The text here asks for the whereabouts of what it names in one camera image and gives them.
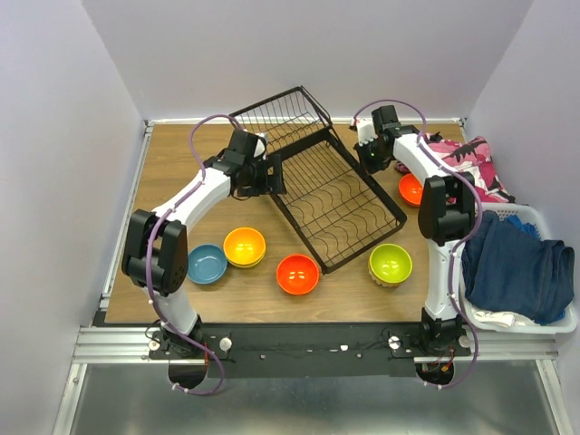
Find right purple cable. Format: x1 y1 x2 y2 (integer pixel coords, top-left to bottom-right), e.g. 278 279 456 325
351 98 482 391

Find pink camouflage garment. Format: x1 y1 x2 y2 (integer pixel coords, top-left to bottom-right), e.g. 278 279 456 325
395 132 516 203

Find black wire dish rack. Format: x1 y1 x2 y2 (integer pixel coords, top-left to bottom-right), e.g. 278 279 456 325
231 86 407 274

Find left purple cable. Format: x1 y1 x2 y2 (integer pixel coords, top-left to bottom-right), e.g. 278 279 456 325
143 113 246 396

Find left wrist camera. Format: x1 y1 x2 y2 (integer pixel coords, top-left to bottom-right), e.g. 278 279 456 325
254 132 268 159

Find red-orange bowl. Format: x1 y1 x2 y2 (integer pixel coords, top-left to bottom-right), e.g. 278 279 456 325
275 254 320 295
398 173 423 208

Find purple cable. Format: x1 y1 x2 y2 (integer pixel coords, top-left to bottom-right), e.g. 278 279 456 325
143 113 246 396
351 98 482 391

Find cream ribbed bowl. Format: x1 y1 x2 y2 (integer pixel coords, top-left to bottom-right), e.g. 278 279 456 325
369 266 411 287

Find white cloth in basket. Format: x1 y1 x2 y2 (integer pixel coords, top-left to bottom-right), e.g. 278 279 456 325
472 309 536 328

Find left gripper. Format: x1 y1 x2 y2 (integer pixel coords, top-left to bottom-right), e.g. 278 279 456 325
237 153 286 198

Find orange-yellow bowl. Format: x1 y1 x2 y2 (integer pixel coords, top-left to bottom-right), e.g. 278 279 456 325
223 227 266 264

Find blue bowl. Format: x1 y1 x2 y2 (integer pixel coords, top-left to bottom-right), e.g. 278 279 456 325
187 244 227 285

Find blue denim jeans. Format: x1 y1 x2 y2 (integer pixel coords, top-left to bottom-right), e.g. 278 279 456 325
461 211 575 325

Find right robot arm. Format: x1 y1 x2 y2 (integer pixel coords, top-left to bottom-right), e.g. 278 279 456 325
350 100 481 355

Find yellow-green bowl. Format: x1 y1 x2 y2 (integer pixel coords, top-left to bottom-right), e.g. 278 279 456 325
227 256 264 268

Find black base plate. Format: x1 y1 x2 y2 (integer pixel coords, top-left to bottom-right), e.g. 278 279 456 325
146 322 471 379

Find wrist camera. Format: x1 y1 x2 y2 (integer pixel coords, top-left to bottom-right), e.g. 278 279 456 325
254 132 268 159
353 118 377 147

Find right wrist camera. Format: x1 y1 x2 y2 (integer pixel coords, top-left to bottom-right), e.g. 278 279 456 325
353 118 377 147

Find white laundry basket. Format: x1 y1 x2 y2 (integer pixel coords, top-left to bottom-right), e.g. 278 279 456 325
461 202 579 336

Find lime green bowl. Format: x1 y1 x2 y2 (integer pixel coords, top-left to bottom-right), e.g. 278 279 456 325
368 244 413 273

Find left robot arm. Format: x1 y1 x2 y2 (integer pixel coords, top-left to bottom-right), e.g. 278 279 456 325
121 129 285 358

